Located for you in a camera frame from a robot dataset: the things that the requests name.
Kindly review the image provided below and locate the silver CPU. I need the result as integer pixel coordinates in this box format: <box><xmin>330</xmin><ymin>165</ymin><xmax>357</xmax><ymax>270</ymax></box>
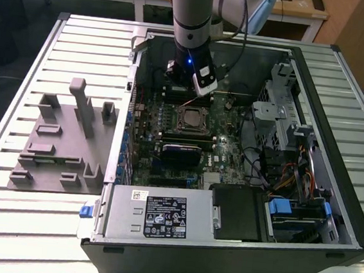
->
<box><xmin>182</xmin><ymin>109</ymin><xmax>204</xmax><ymax>128</ymax></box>

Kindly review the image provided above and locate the CPU socket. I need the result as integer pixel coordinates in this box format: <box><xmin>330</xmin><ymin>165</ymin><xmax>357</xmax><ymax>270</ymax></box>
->
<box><xmin>174</xmin><ymin>104</ymin><xmax>213</xmax><ymax>137</ymax></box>

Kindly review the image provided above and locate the black RAM slot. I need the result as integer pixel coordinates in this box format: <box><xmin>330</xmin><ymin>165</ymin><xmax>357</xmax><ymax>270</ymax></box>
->
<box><xmin>161</xmin><ymin>94</ymin><xmax>214</xmax><ymax>107</ymax></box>
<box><xmin>161</xmin><ymin>91</ymin><xmax>214</xmax><ymax>104</ymax></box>
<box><xmin>162</xmin><ymin>84</ymin><xmax>196</xmax><ymax>95</ymax></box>
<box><xmin>161</xmin><ymin>87</ymin><xmax>214</xmax><ymax>101</ymax></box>

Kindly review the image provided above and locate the black graphics card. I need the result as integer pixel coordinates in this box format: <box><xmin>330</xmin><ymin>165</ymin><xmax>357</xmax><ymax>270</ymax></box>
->
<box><xmin>159</xmin><ymin>140</ymin><xmax>204</xmax><ymax>169</ymax></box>

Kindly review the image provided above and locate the green motherboard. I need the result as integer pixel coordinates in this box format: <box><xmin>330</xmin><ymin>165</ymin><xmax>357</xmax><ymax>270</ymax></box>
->
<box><xmin>122</xmin><ymin>85</ymin><xmax>261</xmax><ymax>197</ymax></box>

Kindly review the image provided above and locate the silver drive cage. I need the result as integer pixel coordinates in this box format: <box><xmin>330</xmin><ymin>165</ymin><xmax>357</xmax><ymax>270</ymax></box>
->
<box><xmin>247</xmin><ymin>60</ymin><xmax>309</xmax><ymax>154</ymax></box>

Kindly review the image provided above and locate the silver chipset heatsink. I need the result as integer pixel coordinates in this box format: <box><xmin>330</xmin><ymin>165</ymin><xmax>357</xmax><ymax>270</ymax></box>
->
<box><xmin>202</xmin><ymin>172</ymin><xmax>223</xmax><ymax>186</ymax></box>

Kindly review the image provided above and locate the black expansion slot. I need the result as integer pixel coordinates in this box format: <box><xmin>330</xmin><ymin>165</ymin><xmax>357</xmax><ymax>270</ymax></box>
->
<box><xmin>147</xmin><ymin>173</ymin><xmax>190</xmax><ymax>190</ymax></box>

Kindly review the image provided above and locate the grey parts rack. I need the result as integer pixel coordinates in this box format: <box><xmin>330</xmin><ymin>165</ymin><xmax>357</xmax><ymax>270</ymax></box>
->
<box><xmin>5</xmin><ymin>71</ymin><xmax>123</xmax><ymax>201</ymax></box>

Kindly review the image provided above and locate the black phone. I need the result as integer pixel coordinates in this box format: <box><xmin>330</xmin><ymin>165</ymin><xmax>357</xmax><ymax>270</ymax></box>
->
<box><xmin>310</xmin><ymin>0</ymin><xmax>327</xmax><ymax>12</ymax></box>

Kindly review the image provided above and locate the green RAM stick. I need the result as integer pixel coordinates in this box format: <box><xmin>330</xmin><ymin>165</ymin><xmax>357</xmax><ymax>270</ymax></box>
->
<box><xmin>33</xmin><ymin>157</ymin><xmax>81</xmax><ymax>167</ymax></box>

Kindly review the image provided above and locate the black plastic shroud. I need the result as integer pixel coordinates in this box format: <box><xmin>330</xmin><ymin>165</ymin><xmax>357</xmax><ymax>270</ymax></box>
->
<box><xmin>206</xmin><ymin>181</ymin><xmax>271</xmax><ymax>245</ymax></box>

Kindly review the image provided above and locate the silver power supply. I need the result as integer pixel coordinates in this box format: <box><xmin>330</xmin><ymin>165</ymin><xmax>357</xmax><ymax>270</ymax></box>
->
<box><xmin>101</xmin><ymin>181</ymin><xmax>220</xmax><ymax>249</ymax></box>

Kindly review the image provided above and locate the blue disk carrier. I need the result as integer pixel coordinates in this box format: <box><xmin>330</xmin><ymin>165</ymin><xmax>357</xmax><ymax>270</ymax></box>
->
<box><xmin>266</xmin><ymin>198</ymin><xmax>295</xmax><ymax>216</ymax></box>

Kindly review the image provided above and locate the blue case latch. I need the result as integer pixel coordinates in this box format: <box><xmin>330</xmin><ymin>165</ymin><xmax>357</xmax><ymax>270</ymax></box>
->
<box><xmin>77</xmin><ymin>203</ymin><xmax>95</xmax><ymax>222</ymax></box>

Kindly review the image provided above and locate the black office chair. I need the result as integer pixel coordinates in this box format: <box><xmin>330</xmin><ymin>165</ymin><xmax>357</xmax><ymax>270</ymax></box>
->
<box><xmin>0</xmin><ymin>0</ymin><xmax>31</xmax><ymax>67</ymax></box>

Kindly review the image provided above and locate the black PC case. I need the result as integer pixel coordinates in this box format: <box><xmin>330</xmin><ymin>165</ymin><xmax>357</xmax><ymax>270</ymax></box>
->
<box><xmin>73</xmin><ymin>21</ymin><xmax>364</xmax><ymax>273</ymax></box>

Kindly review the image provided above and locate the blue plastic latch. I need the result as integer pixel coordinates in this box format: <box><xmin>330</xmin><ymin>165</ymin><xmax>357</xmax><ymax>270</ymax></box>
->
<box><xmin>321</xmin><ymin>201</ymin><xmax>334</xmax><ymax>220</ymax></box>

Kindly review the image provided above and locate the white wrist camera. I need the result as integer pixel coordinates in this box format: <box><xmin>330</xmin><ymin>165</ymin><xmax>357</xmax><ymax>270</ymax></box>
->
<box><xmin>164</xmin><ymin>58</ymin><xmax>180</xmax><ymax>78</ymax></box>
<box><xmin>190</xmin><ymin>64</ymin><xmax>221</xmax><ymax>99</ymax></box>

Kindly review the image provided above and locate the black camera cable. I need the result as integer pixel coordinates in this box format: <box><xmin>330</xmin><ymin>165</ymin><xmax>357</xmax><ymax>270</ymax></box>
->
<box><xmin>219</xmin><ymin>0</ymin><xmax>251</xmax><ymax>78</ymax></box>

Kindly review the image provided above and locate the grey plastic bracket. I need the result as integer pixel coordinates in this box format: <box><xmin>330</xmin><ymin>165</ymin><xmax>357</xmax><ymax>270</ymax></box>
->
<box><xmin>291</xmin><ymin>123</ymin><xmax>316</xmax><ymax>141</ymax></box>

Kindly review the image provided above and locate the orange yellow wire bundle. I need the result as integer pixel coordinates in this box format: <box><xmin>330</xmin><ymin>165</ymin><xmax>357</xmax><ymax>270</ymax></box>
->
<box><xmin>268</xmin><ymin>145</ymin><xmax>319</xmax><ymax>201</ymax></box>

